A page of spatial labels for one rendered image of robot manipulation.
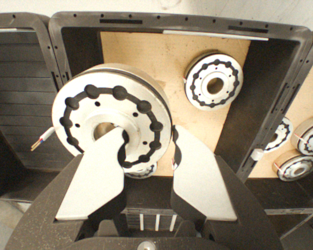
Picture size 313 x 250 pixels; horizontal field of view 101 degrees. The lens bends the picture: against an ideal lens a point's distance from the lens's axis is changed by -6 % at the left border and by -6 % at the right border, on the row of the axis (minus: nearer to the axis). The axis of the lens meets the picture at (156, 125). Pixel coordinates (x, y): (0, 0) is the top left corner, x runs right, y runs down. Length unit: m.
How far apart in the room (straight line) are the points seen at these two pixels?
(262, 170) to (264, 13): 0.43
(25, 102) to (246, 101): 0.46
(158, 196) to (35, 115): 0.37
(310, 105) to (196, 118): 0.26
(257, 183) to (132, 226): 0.56
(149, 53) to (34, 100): 0.28
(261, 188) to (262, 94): 0.34
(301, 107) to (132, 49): 0.39
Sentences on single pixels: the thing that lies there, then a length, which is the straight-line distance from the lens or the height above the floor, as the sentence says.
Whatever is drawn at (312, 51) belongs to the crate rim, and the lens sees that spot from 0.25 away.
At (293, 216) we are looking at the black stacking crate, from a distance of 0.68.
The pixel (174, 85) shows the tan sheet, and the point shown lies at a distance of 0.29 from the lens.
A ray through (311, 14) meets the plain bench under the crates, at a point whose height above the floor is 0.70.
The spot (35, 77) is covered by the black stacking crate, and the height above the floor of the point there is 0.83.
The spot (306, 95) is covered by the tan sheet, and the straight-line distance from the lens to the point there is 0.44.
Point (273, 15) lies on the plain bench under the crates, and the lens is 0.49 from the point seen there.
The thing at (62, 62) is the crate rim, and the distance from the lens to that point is 0.21.
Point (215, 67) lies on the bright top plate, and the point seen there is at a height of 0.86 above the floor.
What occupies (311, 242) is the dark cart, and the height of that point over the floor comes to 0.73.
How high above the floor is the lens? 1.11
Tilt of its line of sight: 58 degrees down
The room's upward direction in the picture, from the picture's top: 179 degrees counter-clockwise
